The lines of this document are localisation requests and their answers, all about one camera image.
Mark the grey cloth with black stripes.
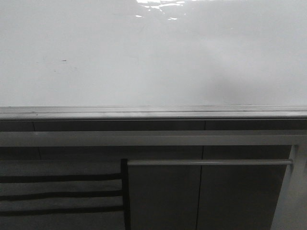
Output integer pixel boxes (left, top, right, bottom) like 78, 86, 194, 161
0, 159, 131, 230

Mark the white metal stand frame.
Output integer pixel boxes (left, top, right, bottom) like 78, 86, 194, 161
0, 130, 307, 230

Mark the grey metal hanging rod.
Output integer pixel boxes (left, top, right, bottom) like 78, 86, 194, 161
127, 159, 293, 166

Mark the white whiteboard with aluminium frame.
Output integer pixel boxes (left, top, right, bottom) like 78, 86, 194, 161
0, 0, 307, 120

